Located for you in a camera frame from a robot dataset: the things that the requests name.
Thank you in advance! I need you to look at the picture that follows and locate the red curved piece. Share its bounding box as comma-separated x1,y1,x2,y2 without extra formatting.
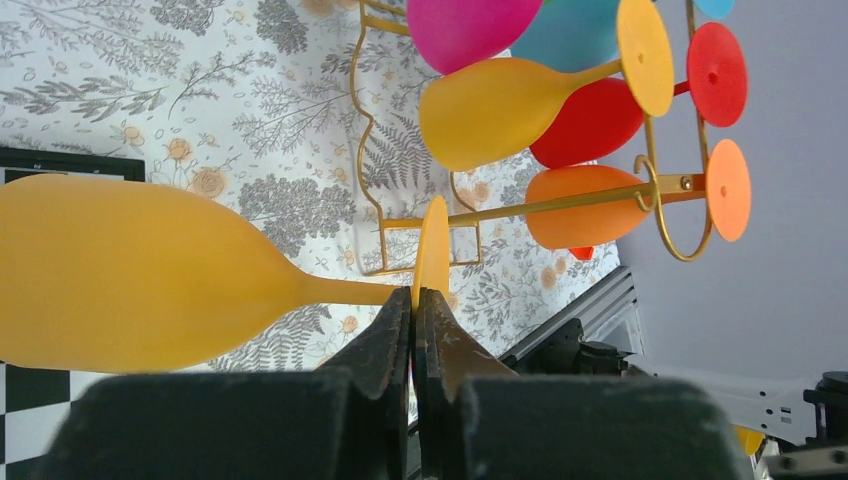
569,246,595,261

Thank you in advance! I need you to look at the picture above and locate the amber plastic wine glass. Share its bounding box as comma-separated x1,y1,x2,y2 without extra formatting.
419,0,675,171

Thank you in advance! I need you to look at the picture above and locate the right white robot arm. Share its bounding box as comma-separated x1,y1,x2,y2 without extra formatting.
625,354,847,452

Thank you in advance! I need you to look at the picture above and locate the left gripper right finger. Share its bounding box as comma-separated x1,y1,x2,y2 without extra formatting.
415,289,752,479

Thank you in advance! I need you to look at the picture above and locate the black white checkerboard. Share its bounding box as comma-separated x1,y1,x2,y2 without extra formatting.
1,147,146,479

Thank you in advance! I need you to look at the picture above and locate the red plastic wine glass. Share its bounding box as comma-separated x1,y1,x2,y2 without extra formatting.
530,22,748,169

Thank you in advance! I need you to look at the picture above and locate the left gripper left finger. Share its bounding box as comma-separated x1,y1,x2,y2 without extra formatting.
36,287,411,479

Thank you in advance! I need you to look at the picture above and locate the magenta plastic wine glass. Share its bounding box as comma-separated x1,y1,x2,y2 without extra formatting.
406,0,543,74

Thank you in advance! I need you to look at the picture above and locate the yellow plastic wine glass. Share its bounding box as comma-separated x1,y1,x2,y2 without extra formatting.
0,174,452,374

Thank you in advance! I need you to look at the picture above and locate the gold wire glass rack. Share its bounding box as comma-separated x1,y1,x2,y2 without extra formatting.
349,1,718,276

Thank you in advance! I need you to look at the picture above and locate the orange plastic wine glass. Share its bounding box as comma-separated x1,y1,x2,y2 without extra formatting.
525,139,752,262

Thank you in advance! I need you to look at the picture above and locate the floral table mat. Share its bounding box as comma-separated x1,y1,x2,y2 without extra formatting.
0,0,624,425

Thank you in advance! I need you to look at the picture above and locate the blue plastic wine glass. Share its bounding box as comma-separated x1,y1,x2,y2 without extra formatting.
510,0,735,74

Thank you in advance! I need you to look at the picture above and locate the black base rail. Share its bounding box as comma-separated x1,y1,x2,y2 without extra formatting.
406,266,644,479

